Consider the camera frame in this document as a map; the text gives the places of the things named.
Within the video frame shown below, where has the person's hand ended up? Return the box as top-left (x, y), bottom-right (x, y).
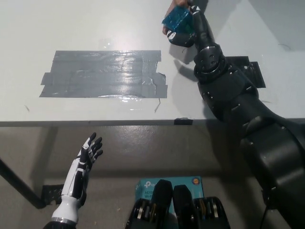
top-left (162, 0), bottom-right (191, 36)

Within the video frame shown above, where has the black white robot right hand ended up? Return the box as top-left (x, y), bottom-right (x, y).
top-left (166, 0), bottom-right (219, 50)

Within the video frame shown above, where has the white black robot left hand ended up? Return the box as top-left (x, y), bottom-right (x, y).
top-left (61, 132), bottom-right (103, 208)

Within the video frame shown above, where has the black tape marked spot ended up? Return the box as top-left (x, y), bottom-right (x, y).
top-left (225, 56), bottom-right (266, 89)

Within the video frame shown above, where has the black table leg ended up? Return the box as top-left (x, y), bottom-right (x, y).
top-left (0, 157), bottom-right (45, 210)

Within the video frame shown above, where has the teal router box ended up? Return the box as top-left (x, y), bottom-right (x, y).
top-left (135, 176), bottom-right (203, 215)

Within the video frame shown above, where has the small black tape piece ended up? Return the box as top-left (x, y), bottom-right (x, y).
top-left (173, 117), bottom-right (193, 126)

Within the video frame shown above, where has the grey duct tape patch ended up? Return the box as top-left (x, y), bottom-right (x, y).
top-left (39, 50), bottom-right (168, 98)

